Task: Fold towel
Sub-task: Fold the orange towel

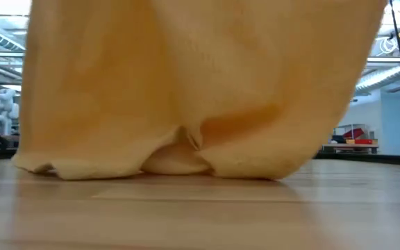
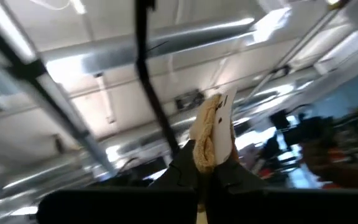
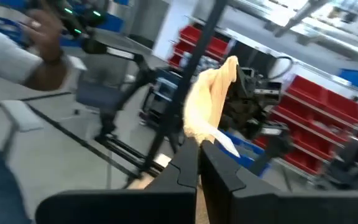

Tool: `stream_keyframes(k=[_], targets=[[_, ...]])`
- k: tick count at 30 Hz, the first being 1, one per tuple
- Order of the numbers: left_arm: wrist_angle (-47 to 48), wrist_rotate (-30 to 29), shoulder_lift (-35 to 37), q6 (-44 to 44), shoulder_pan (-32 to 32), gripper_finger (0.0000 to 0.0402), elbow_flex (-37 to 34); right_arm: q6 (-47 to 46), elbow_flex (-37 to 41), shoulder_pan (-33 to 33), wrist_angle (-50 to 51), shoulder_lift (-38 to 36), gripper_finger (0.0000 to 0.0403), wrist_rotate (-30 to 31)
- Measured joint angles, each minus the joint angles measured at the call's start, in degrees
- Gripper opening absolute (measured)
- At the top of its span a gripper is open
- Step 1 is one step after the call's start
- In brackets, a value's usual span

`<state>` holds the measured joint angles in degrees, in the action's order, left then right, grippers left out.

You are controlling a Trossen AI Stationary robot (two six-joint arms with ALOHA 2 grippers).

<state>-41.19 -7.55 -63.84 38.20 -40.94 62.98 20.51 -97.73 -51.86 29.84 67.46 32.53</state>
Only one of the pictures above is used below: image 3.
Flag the white printed label card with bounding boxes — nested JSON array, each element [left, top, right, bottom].
[[211, 128, 241, 158]]

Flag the yellow towel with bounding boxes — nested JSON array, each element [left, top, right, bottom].
[[182, 55, 241, 147]]

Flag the black metal table frame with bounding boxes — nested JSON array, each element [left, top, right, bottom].
[[124, 0, 229, 189]]

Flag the dark equipment cart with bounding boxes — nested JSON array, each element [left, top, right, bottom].
[[140, 67, 186, 127]]

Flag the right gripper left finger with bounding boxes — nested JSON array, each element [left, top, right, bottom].
[[146, 138, 200, 224]]

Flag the black left camera cable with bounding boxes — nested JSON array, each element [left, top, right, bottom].
[[265, 55, 295, 82]]

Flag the red bin shelf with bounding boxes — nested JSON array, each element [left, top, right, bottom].
[[168, 24, 229, 69], [253, 74, 358, 177]]

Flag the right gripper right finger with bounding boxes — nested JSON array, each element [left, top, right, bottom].
[[200, 139, 281, 224]]

